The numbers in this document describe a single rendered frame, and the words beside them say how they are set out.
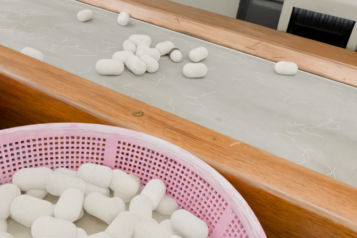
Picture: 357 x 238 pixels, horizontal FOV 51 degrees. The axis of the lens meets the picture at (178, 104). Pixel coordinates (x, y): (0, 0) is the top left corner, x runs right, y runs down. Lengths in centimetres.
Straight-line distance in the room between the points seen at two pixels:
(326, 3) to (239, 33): 44
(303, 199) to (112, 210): 15
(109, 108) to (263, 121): 19
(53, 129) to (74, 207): 8
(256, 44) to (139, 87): 26
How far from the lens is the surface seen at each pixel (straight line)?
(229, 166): 33
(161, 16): 74
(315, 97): 57
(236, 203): 29
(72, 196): 31
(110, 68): 50
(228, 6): 267
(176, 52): 57
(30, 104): 44
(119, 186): 33
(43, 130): 35
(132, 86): 49
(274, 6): 141
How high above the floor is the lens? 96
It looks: 29 degrees down
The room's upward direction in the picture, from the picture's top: 9 degrees clockwise
